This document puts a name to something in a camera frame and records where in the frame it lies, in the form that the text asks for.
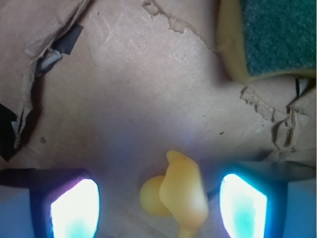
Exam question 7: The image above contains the yellow rubber duck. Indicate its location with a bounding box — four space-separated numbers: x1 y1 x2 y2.
139 151 209 238

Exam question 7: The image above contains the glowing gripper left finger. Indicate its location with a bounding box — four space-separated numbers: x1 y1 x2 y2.
0 168 100 238

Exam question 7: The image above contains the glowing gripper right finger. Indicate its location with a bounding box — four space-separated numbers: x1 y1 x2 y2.
207 161 317 238

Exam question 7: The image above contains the green and yellow sponge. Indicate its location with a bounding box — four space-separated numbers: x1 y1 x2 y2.
215 0 317 82

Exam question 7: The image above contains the brown paper bag tray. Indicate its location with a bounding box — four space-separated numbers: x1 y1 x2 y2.
0 0 316 238

